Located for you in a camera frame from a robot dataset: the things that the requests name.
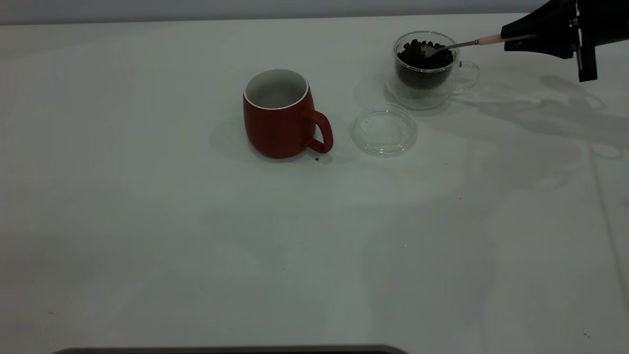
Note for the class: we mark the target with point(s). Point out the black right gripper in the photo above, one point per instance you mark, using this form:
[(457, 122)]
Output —
[(604, 19)]

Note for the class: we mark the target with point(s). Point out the red ceramic mug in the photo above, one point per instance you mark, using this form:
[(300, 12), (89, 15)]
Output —
[(275, 130)]

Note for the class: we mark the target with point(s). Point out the dark coffee beans pile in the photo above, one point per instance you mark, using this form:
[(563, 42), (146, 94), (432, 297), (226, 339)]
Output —
[(422, 69)]

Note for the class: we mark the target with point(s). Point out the clear round glass dish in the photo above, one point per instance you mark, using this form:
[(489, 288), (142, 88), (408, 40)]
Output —
[(383, 140)]

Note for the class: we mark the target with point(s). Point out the clear double-wall glass cup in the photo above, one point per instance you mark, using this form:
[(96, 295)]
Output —
[(422, 96)]

